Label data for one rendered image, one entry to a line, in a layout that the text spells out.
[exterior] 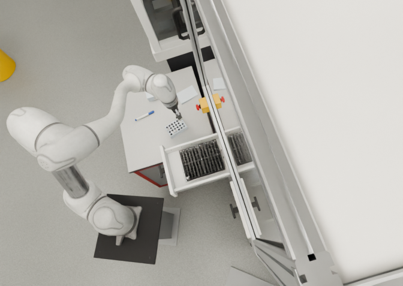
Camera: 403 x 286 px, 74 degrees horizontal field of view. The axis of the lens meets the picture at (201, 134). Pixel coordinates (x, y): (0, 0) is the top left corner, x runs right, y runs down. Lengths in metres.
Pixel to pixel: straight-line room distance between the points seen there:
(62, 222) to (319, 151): 2.59
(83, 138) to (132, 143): 0.82
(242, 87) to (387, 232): 0.25
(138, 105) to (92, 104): 1.21
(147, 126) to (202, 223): 0.99
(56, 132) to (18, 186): 2.18
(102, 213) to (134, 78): 0.68
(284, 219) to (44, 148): 0.81
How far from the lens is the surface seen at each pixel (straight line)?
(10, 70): 3.82
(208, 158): 1.49
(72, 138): 0.99
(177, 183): 1.55
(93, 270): 2.64
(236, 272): 2.31
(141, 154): 1.74
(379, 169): 0.41
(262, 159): 0.35
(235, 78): 0.40
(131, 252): 1.66
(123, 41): 3.33
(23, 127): 1.08
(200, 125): 1.71
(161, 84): 1.26
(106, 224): 1.43
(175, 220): 2.37
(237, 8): 0.51
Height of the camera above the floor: 2.33
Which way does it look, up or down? 68 degrees down
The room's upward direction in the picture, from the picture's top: 21 degrees counter-clockwise
